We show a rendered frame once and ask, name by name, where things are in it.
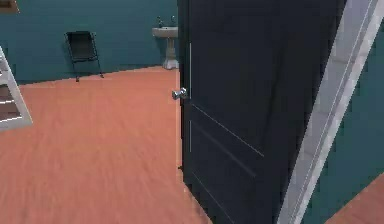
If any silver round door knob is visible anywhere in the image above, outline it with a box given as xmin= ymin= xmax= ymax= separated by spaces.
xmin=171 ymin=87 xmax=189 ymax=101

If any dark blue room door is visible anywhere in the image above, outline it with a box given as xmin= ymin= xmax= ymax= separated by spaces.
xmin=176 ymin=0 xmax=348 ymax=224

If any white shelf unit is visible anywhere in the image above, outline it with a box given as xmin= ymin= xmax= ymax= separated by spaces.
xmin=0 ymin=45 xmax=34 ymax=132

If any white pedestal sink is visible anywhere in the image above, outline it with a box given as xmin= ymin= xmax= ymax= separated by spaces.
xmin=151 ymin=15 xmax=180 ymax=71

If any black folding chair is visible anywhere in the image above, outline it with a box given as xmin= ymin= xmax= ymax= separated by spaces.
xmin=64 ymin=30 xmax=105 ymax=83

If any white door frame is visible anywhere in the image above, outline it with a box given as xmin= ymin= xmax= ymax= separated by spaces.
xmin=276 ymin=0 xmax=384 ymax=224

